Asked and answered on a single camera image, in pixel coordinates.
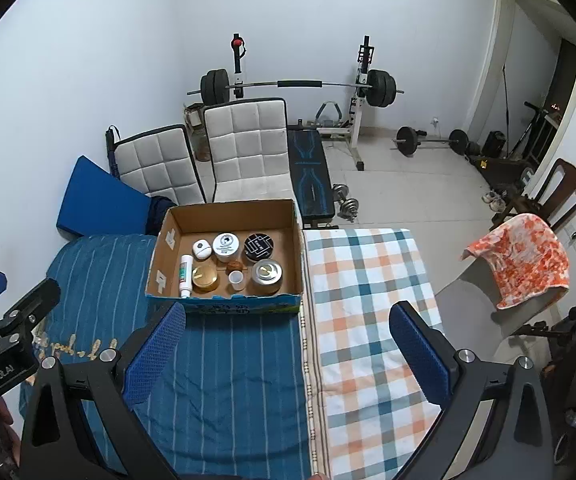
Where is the orange white towel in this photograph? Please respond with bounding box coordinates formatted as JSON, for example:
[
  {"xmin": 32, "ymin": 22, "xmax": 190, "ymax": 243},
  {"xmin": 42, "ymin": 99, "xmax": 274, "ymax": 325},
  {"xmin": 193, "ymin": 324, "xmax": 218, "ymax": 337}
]
[{"xmin": 462, "ymin": 213, "xmax": 570, "ymax": 310}]

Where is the blue cushion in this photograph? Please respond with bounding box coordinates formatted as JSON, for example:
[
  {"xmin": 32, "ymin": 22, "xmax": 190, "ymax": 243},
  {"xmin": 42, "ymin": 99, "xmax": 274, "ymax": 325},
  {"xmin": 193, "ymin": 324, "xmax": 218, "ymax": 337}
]
[{"xmin": 56, "ymin": 155, "xmax": 166, "ymax": 238}]

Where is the jar with black patterned lid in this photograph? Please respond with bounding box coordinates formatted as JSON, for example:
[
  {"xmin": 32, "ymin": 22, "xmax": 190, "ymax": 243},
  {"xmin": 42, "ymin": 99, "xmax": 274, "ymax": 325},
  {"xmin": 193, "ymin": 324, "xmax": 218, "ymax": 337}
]
[{"xmin": 243, "ymin": 231, "xmax": 275, "ymax": 263}]

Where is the white barbell rack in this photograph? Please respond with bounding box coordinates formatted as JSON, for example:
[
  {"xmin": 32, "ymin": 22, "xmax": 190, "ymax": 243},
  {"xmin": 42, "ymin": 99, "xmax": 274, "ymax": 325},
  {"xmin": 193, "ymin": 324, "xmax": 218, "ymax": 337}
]
[{"xmin": 231, "ymin": 33, "xmax": 375, "ymax": 171}]

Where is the chrome dumbbell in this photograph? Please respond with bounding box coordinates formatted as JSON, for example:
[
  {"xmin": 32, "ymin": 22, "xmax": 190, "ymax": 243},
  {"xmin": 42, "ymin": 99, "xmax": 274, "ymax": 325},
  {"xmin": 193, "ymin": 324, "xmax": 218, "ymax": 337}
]
[{"xmin": 332, "ymin": 183, "xmax": 361, "ymax": 222}]

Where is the jar with white printed lid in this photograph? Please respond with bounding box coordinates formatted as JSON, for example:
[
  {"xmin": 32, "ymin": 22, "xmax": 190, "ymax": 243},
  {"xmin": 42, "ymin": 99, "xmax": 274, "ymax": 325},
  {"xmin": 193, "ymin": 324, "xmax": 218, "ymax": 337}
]
[{"xmin": 212, "ymin": 232, "xmax": 240, "ymax": 263}]

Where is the black blue pole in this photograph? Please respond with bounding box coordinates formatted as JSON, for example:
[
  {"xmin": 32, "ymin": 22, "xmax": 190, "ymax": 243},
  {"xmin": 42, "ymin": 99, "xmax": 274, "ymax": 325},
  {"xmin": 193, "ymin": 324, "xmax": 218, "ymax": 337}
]
[{"xmin": 104, "ymin": 126, "xmax": 121, "ymax": 181}]

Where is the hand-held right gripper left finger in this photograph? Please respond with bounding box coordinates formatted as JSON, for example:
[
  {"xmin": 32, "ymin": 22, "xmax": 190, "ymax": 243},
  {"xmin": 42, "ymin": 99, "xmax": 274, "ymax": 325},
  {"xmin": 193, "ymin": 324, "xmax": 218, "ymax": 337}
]
[{"xmin": 20, "ymin": 301, "xmax": 187, "ymax": 480}]

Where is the barbell with black plates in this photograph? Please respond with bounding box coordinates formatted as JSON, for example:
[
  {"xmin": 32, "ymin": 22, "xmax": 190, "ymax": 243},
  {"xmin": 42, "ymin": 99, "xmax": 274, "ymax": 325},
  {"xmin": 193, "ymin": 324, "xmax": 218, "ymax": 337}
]
[{"xmin": 186, "ymin": 69, "xmax": 405, "ymax": 109}]

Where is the grey cable handle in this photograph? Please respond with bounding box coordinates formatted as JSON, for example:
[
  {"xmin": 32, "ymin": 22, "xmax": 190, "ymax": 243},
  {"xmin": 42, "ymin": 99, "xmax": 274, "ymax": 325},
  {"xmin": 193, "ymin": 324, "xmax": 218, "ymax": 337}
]
[{"xmin": 315, "ymin": 101, "xmax": 344, "ymax": 128}]

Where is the small barbell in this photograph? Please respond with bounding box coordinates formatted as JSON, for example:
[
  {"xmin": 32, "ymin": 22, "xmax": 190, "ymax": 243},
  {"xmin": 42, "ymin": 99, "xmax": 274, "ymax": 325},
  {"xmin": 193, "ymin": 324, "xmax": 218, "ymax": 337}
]
[{"xmin": 392, "ymin": 126, "xmax": 470, "ymax": 157}]

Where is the white padded chair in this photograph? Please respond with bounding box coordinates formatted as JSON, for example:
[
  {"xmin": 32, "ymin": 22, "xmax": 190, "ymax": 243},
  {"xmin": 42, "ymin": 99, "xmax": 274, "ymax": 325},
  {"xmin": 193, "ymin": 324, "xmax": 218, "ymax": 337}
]
[
  {"xmin": 203, "ymin": 97, "xmax": 294, "ymax": 204},
  {"xmin": 115, "ymin": 124, "xmax": 208, "ymax": 207}
]

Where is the black blue weight bench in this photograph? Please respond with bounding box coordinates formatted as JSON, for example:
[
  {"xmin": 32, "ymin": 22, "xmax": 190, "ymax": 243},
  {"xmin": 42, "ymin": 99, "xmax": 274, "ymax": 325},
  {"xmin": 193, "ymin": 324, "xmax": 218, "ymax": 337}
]
[{"xmin": 287, "ymin": 127, "xmax": 339, "ymax": 228}]

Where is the white teal tube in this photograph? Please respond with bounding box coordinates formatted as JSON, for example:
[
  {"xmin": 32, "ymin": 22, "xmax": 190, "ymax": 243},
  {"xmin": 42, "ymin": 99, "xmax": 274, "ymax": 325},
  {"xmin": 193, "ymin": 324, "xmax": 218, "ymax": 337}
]
[{"xmin": 179, "ymin": 254, "xmax": 194, "ymax": 299}]

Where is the printed cardboard box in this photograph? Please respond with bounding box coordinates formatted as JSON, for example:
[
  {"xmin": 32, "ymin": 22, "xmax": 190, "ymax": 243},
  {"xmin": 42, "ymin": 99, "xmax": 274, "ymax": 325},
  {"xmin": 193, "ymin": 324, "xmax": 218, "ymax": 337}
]
[{"xmin": 145, "ymin": 199, "xmax": 305, "ymax": 316}]

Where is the glass jar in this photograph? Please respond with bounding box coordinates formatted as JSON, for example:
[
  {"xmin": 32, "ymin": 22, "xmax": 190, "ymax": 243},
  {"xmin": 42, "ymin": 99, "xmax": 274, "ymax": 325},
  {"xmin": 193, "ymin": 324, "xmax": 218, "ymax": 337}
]
[{"xmin": 190, "ymin": 127, "xmax": 212, "ymax": 162}]

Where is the plaid blanket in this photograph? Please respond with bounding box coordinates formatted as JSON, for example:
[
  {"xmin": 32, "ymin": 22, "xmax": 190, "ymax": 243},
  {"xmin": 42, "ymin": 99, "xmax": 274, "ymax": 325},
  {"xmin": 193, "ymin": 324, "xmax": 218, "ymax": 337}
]
[{"xmin": 300, "ymin": 227, "xmax": 444, "ymax": 478}]

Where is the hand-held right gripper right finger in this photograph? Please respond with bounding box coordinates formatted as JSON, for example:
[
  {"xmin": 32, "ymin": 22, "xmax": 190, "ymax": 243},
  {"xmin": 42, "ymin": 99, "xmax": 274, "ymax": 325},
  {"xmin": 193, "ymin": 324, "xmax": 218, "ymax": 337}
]
[{"xmin": 389, "ymin": 301, "xmax": 554, "ymax": 480}]

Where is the dark blue cloth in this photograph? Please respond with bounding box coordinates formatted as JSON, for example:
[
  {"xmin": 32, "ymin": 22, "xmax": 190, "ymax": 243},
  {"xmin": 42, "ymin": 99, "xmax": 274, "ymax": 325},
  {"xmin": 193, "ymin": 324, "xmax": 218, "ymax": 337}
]
[{"xmin": 145, "ymin": 195, "xmax": 179, "ymax": 236}]

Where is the black yellow machine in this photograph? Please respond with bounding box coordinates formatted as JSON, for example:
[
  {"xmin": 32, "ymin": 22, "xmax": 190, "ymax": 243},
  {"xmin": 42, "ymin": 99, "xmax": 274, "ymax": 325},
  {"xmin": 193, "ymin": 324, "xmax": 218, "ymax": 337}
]
[{"xmin": 473, "ymin": 155, "xmax": 534, "ymax": 196}]

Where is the dark wooden chair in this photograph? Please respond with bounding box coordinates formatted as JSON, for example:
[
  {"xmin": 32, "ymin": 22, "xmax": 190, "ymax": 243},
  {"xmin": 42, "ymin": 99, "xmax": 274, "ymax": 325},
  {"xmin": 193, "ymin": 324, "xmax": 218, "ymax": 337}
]
[{"xmin": 491, "ymin": 157, "xmax": 576, "ymax": 241}]

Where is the blue striped blanket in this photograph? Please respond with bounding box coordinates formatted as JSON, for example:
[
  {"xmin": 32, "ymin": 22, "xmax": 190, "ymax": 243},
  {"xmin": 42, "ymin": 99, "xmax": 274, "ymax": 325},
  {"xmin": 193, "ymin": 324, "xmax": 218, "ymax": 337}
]
[{"xmin": 18, "ymin": 232, "xmax": 314, "ymax": 478}]

